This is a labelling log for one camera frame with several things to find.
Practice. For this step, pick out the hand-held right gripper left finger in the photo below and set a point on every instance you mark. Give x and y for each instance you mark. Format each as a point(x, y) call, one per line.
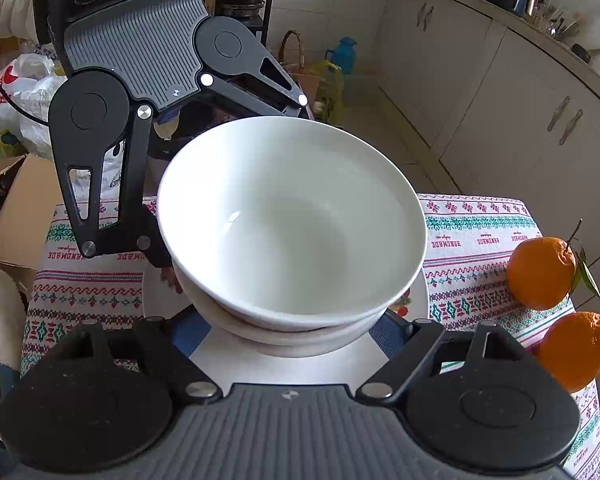
point(182, 332)

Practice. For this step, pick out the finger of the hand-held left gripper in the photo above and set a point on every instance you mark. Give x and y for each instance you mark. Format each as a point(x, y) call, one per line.
point(260, 101)
point(152, 255)

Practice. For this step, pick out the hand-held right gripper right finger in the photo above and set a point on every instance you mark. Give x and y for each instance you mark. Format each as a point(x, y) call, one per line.
point(390, 332)

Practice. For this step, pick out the white bowl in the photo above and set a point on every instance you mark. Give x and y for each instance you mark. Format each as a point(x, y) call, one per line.
point(220, 321)
point(290, 347)
point(290, 220)

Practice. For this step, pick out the large white fruit-print plate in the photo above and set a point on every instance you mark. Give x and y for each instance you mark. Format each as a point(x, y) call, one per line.
point(280, 364)

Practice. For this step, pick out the wicker basket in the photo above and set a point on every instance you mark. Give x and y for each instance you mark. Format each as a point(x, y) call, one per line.
point(303, 57)

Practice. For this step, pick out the yellow-green bag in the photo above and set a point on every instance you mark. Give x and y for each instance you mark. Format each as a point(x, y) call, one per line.
point(330, 90)

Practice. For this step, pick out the blue jug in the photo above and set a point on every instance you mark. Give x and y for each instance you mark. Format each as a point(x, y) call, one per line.
point(345, 55)

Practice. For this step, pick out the white plastic bag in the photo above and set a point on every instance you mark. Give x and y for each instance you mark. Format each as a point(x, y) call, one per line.
point(25, 85)

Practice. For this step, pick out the patterned tablecloth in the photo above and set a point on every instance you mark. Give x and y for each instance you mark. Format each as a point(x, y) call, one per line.
point(480, 260)

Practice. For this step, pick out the brown cardboard box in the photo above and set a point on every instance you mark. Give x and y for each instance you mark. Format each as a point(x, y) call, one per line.
point(20, 210)

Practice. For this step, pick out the orange with stem and leaf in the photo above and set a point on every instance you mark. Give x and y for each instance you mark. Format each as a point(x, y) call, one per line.
point(540, 272)

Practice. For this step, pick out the person's white jacket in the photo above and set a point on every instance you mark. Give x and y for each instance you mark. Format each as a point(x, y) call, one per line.
point(0, 335)

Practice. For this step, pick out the orange without leaf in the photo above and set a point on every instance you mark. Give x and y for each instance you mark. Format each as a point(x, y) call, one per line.
point(575, 352)

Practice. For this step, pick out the utensil holder with utensils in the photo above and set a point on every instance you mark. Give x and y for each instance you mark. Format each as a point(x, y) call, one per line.
point(555, 27)

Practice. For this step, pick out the small black pan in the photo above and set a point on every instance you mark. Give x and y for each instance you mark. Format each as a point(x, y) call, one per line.
point(582, 54)

